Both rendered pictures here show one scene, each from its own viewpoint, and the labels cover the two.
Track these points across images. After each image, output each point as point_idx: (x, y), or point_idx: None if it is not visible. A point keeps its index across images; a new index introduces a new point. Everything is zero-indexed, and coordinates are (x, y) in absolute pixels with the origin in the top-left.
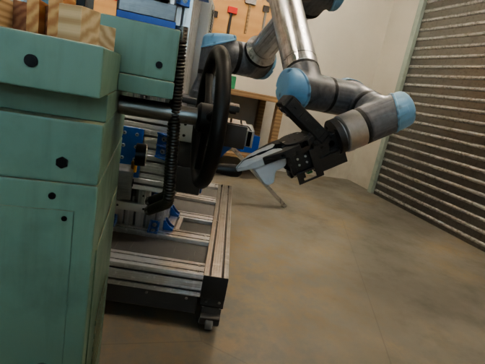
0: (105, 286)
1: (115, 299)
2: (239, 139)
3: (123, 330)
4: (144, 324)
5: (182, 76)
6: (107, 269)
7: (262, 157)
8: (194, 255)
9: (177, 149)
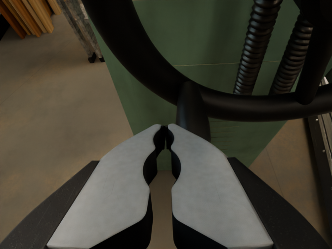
0: (248, 130)
1: (318, 164)
2: None
3: (294, 181)
4: (310, 199)
5: None
6: (259, 122)
7: (103, 158)
8: None
9: (260, 25)
